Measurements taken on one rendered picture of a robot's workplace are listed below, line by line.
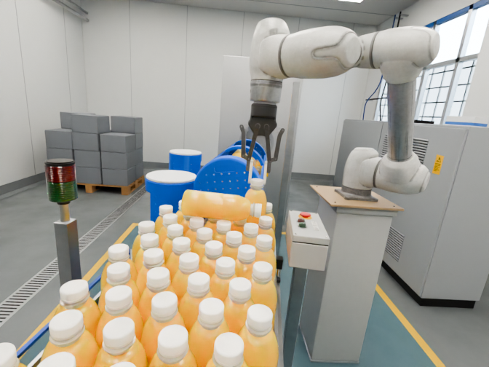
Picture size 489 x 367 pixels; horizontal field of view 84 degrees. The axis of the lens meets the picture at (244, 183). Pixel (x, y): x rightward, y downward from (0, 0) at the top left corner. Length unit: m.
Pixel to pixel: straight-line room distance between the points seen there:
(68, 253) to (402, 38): 1.23
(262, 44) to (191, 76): 5.57
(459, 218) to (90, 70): 6.61
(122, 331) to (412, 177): 1.30
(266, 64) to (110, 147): 3.98
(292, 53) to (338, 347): 1.67
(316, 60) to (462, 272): 2.40
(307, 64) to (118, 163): 4.11
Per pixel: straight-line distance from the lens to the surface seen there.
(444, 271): 2.74
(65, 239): 0.85
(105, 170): 4.69
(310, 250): 0.79
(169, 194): 1.46
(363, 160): 1.53
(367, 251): 1.63
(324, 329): 1.84
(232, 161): 1.07
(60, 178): 0.79
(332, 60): 0.67
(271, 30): 0.79
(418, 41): 1.17
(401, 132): 1.34
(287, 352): 1.11
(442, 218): 2.51
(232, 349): 0.40
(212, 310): 0.45
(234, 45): 6.34
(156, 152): 6.52
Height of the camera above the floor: 1.41
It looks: 15 degrees down
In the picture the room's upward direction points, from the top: 5 degrees clockwise
